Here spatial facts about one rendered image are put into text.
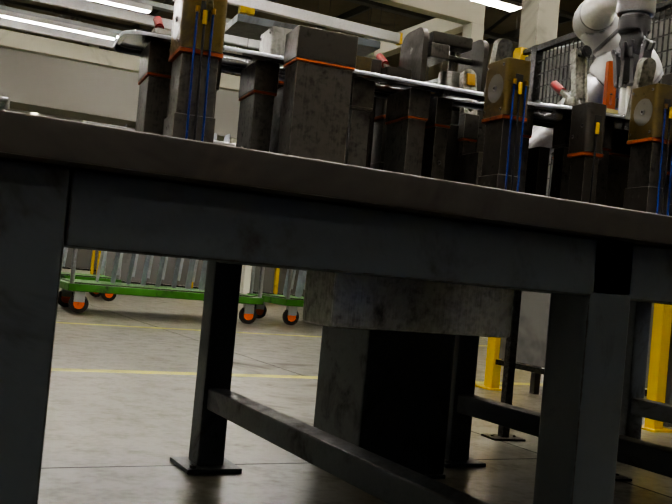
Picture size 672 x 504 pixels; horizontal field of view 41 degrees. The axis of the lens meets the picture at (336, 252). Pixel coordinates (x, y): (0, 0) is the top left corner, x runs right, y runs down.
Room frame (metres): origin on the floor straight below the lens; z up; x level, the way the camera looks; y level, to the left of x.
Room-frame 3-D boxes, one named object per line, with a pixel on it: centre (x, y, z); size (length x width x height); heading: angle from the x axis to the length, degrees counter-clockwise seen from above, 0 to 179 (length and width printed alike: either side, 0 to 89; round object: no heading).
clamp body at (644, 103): (1.91, -0.66, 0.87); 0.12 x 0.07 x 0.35; 21
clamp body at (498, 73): (1.81, -0.33, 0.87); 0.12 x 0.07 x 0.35; 21
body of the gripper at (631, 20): (2.09, -0.65, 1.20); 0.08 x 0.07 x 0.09; 21
